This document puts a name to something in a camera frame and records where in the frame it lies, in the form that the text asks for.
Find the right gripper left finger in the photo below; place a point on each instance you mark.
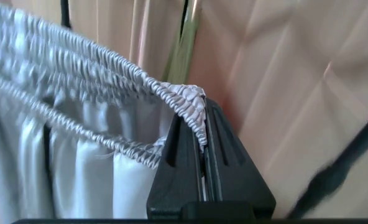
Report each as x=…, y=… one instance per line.
x=171, y=186

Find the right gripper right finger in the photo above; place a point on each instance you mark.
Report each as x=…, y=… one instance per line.
x=237, y=177

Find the pale blue garment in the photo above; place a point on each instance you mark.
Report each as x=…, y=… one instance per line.
x=94, y=180

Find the green printed shirt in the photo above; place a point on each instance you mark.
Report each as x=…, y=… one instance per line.
x=184, y=56

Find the beige curtain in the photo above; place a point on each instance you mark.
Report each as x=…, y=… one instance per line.
x=280, y=77

